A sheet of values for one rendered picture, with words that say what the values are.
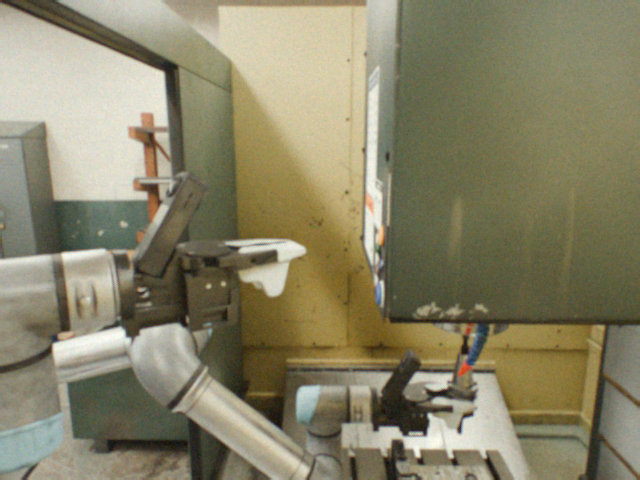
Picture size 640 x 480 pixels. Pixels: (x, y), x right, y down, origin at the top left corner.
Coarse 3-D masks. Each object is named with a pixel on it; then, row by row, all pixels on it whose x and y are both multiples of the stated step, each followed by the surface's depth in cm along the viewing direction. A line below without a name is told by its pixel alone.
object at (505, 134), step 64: (384, 0) 66; (448, 0) 54; (512, 0) 54; (576, 0) 54; (384, 64) 65; (448, 64) 56; (512, 64) 56; (576, 64) 55; (384, 128) 65; (448, 128) 57; (512, 128) 57; (576, 128) 57; (448, 192) 59; (512, 192) 59; (576, 192) 59; (448, 256) 61; (512, 256) 60; (576, 256) 60; (448, 320) 63; (512, 320) 63; (576, 320) 63
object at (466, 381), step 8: (456, 360) 99; (464, 360) 97; (456, 368) 98; (472, 368) 98; (456, 376) 98; (464, 376) 97; (472, 376) 98; (456, 384) 98; (464, 384) 97; (472, 384) 98
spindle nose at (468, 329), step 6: (438, 324) 93; (444, 324) 91; (450, 324) 90; (456, 324) 90; (462, 324) 89; (468, 324) 89; (474, 324) 88; (444, 330) 92; (450, 330) 91; (456, 330) 90; (462, 330) 90; (468, 330) 89; (474, 330) 89; (492, 330) 89; (498, 330) 90; (504, 330) 91
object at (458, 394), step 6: (450, 378) 102; (450, 384) 99; (474, 384) 100; (450, 390) 99; (456, 390) 97; (462, 390) 97; (468, 390) 97; (474, 390) 97; (450, 396) 99; (456, 396) 98; (462, 396) 98; (468, 396) 97; (474, 396) 98
